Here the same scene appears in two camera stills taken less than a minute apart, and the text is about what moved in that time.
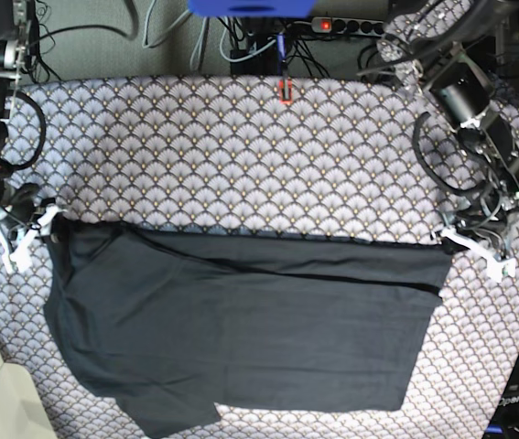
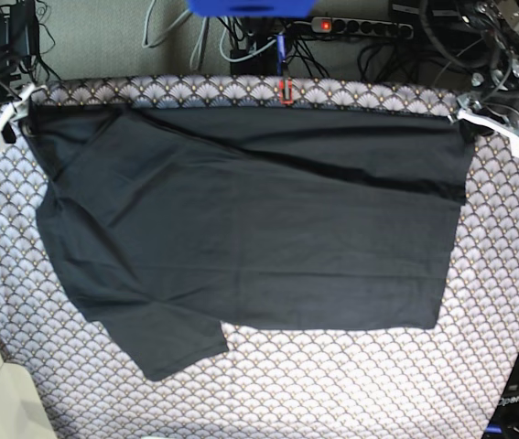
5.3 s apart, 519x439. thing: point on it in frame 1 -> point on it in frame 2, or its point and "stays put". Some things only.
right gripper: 486,217 -> 505,91
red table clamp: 282,101 stays put
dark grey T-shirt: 178,322 -> 173,222
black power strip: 349,26 stays put
